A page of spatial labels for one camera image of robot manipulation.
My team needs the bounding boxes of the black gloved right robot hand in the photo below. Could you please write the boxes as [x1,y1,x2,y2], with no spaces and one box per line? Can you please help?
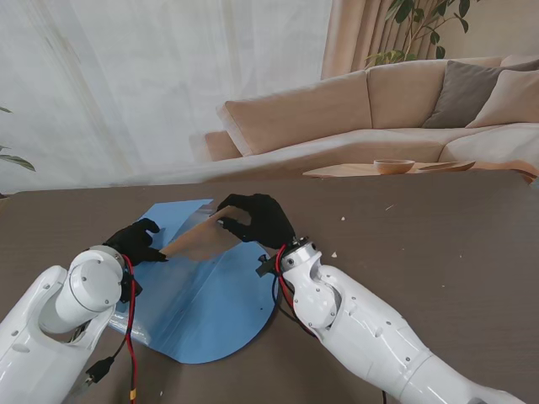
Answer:
[216,193,296,250]

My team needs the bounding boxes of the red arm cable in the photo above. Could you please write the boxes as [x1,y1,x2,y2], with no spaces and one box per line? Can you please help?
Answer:
[275,245,298,315]
[122,255,141,403]

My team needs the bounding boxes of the beige pleated curtain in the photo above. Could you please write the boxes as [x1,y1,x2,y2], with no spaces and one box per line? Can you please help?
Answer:
[320,0,443,81]

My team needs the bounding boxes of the grey-brown sofa cushion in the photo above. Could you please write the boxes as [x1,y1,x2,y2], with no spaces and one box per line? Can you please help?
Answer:
[420,60,504,130]

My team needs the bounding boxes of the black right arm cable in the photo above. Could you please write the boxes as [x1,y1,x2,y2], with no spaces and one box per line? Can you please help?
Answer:
[271,273,317,336]

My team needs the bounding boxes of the red left arm cable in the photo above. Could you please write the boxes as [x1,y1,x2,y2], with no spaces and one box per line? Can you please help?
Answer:
[122,255,141,403]

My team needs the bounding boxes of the tall green leafy plant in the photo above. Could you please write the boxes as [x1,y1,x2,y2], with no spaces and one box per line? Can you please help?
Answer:
[364,0,483,71]

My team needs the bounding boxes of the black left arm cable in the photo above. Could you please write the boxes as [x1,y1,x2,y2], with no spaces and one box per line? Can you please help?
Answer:
[82,327,130,387]

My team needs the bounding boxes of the blue file folder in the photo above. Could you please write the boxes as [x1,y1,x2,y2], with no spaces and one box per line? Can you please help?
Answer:
[108,199,280,365]

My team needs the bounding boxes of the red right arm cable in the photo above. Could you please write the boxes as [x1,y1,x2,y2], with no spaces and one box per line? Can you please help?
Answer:
[275,245,298,315]

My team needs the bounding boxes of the white sheer curtain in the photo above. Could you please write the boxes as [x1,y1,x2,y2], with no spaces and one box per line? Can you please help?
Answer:
[0,0,334,194]

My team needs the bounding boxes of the dark green plant leaves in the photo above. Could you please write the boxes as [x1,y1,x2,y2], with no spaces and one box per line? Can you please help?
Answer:
[0,107,37,173]

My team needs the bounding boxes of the beige sofa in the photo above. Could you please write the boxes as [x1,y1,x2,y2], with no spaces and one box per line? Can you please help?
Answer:
[189,54,539,182]

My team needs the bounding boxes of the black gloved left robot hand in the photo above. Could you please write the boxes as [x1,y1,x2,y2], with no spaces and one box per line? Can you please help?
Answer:
[103,218,169,266]

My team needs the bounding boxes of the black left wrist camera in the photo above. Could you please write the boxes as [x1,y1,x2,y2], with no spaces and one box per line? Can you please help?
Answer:
[120,273,143,305]

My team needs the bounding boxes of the flat wooden tray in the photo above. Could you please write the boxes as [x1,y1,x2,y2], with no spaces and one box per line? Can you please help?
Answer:
[414,161,477,173]

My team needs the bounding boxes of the brown paper envelope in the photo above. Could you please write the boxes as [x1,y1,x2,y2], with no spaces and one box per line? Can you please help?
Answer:
[162,205,253,261]

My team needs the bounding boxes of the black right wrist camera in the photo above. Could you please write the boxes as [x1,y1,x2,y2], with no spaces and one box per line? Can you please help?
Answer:
[256,255,278,279]

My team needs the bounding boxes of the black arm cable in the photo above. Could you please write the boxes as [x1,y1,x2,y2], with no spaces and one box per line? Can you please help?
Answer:
[82,327,130,387]
[271,273,317,336]

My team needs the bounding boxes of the wooden bowl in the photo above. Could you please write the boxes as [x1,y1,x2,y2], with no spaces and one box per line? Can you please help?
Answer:
[373,158,417,175]

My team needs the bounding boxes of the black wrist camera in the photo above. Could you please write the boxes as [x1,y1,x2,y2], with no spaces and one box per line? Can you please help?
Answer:
[256,255,278,279]
[120,273,143,305]

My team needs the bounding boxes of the wooden coffee table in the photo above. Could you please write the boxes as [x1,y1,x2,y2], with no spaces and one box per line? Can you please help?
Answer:
[302,162,477,178]

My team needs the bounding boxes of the beige sofa cushion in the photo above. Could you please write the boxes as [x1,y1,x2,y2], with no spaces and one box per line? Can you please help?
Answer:
[465,68,539,130]

